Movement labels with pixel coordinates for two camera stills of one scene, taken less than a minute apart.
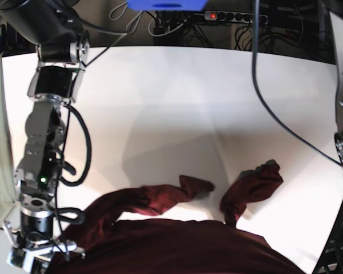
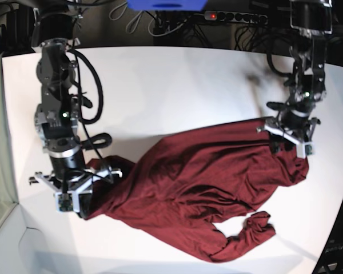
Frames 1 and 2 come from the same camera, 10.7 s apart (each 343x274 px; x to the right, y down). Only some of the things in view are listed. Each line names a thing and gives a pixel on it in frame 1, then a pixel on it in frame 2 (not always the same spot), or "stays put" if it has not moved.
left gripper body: [35, 240] → [68, 186]
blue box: [168, 5] stays put
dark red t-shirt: [112, 245] → [196, 190]
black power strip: [235, 16] stays put
